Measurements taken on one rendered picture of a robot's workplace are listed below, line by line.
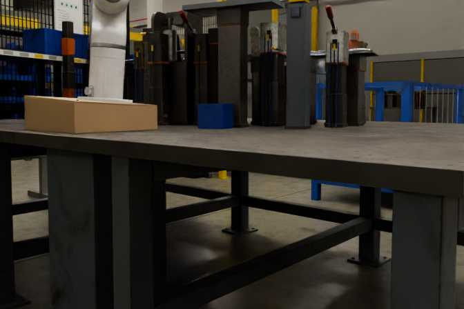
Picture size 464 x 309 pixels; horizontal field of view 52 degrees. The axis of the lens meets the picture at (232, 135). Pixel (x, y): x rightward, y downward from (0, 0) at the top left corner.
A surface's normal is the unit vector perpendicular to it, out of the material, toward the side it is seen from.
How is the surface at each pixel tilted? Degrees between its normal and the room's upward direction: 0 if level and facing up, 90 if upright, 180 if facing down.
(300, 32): 90
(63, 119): 90
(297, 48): 90
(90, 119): 90
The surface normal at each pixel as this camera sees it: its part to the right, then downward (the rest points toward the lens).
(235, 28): -0.43, 0.06
